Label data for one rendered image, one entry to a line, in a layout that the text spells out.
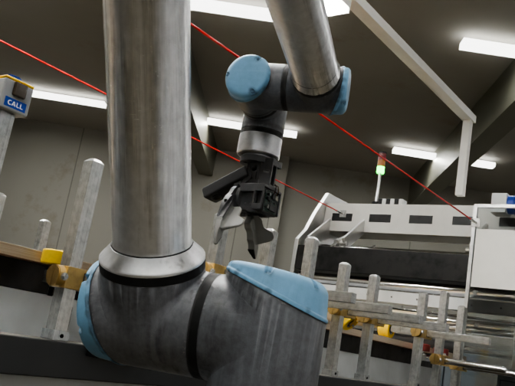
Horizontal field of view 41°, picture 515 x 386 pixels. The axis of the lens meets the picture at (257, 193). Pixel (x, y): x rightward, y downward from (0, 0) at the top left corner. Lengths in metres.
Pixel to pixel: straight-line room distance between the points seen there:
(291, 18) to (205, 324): 0.46
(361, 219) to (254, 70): 3.53
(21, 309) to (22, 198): 8.45
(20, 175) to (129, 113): 9.50
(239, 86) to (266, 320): 0.55
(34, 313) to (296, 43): 1.07
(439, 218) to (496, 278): 0.70
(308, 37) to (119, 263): 0.45
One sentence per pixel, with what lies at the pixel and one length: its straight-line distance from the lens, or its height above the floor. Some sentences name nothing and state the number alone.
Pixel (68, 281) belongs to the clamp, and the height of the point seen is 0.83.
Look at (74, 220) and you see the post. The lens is 1.68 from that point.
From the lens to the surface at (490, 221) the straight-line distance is 4.11.
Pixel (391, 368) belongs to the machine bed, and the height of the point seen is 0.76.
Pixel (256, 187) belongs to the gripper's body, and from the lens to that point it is 1.38.
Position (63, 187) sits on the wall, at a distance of 10.14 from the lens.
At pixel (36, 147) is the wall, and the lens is 10.41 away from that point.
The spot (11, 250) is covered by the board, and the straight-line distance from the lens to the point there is 1.76.
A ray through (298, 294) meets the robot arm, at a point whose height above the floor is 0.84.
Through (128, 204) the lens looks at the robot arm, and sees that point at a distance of 0.93.
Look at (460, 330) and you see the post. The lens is 3.76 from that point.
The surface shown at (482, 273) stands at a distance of 4.06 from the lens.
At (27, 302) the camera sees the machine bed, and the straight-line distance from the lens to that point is 1.86.
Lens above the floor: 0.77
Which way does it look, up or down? 12 degrees up
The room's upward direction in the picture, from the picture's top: 10 degrees clockwise
